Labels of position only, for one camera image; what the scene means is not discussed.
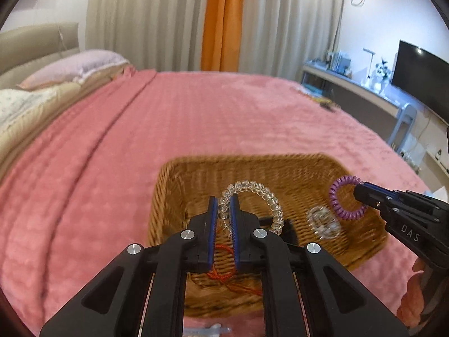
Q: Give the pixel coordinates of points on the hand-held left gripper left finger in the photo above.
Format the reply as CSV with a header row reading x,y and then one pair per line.
x,y
212,217

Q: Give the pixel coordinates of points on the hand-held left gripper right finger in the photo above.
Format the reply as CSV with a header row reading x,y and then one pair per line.
x,y
235,224

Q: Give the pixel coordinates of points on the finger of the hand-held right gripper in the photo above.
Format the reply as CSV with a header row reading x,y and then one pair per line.
x,y
368,198
377,189

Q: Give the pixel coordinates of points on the woven wicker basket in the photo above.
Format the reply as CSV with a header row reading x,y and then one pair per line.
x,y
196,182

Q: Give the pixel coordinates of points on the person's right hand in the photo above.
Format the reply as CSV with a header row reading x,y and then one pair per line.
x,y
412,295

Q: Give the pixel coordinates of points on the pink blanket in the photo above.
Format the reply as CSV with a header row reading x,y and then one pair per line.
x,y
175,119

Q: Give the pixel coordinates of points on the clear plastic packet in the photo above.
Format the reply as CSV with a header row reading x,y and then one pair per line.
x,y
210,330

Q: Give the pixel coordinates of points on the small clutter on bed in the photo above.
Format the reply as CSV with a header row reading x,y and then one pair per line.
x,y
317,98

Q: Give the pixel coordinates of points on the white flowers in vase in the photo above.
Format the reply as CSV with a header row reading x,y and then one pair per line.
x,y
381,72

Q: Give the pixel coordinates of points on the black television screen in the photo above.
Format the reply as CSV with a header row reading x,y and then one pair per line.
x,y
419,72

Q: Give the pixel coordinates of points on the white desk lamp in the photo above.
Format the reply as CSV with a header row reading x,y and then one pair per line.
x,y
369,63

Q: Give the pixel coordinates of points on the row of books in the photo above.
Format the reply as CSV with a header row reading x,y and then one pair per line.
x,y
339,61

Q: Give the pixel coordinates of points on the air conditioner pipe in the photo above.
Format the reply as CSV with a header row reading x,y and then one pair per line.
x,y
342,10

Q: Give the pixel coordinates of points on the cream curtain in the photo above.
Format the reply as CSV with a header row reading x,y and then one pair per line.
x,y
287,21
147,17

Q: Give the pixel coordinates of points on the beige duvet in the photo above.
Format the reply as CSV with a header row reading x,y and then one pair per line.
x,y
66,93

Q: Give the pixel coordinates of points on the orange curtain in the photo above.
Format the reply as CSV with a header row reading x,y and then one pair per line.
x,y
222,21

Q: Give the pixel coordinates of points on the lilac pillow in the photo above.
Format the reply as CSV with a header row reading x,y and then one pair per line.
x,y
77,65

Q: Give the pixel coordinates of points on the white floral pillow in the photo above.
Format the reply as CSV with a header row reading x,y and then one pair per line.
x,y
21,103

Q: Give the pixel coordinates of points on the beige padded headboard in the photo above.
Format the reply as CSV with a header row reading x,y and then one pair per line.
x,y
38,44

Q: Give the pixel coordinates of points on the grey wall desk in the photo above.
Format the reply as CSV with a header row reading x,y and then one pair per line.
x,y
354,93

